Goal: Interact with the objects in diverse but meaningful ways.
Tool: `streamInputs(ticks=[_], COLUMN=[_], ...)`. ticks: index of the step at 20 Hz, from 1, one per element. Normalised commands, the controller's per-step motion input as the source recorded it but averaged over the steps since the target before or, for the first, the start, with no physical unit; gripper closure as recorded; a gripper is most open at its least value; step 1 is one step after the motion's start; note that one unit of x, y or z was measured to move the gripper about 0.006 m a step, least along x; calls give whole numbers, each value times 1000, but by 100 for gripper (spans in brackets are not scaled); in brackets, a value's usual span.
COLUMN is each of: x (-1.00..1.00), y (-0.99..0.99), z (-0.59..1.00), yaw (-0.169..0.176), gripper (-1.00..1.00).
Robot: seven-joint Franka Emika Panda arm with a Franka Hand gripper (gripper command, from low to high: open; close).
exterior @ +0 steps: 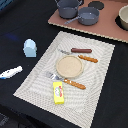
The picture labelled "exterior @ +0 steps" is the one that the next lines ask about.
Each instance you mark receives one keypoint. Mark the fork with orange handle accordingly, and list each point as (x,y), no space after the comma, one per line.
(70,82)

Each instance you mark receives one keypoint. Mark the black stove burner disc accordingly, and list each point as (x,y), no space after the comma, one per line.
(96,4)

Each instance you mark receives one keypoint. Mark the beige bowl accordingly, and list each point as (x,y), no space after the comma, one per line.
(123,14)

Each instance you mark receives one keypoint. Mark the white toy fish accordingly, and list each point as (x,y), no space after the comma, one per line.
(11,72)

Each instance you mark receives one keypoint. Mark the woven beige placemat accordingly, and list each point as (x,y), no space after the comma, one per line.
(80,105)

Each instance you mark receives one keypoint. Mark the yellow butter box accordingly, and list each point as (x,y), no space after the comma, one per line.
(58,93)

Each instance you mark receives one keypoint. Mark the brown toy sausage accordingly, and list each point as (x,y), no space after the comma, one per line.
(75,50)

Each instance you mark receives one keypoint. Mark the round wooden plate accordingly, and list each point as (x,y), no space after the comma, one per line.
(69,66)

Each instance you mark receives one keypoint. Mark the grey toy saucepan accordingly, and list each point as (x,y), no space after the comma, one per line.
(87,16)

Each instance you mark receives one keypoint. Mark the knife with orange handle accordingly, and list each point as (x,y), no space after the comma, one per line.
(80,56)

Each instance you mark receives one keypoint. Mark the grey toy pot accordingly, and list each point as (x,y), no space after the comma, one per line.
(68,8)

